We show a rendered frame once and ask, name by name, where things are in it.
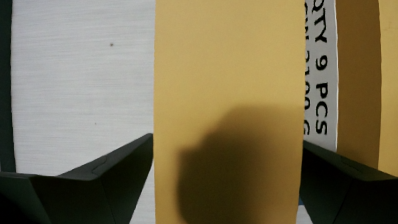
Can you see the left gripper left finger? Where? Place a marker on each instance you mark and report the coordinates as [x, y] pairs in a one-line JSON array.
[[105, 190]]

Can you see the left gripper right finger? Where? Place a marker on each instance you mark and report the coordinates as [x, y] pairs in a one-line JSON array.
[[337, 190]]

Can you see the brown cardboard carton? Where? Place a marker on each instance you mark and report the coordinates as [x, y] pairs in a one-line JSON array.
[[351, 80], [229, 101]]

